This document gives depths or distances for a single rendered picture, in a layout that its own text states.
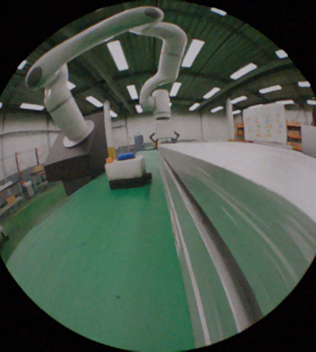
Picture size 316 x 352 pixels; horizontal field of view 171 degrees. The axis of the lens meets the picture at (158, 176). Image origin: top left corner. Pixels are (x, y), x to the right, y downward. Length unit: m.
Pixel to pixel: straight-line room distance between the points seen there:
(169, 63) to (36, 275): 0.62
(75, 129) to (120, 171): 0.37
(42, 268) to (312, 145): 0.33
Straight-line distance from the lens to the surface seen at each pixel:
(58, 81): 0.56
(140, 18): 0.44
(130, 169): 0.21
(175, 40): 0.53
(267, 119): 3.39
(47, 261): 0.15
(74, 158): 0.49
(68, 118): 0.51
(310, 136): 0.20
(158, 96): 0.57
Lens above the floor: 0.87
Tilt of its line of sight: 18 degrees down
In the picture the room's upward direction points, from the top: 6 degrees counter-clockwise
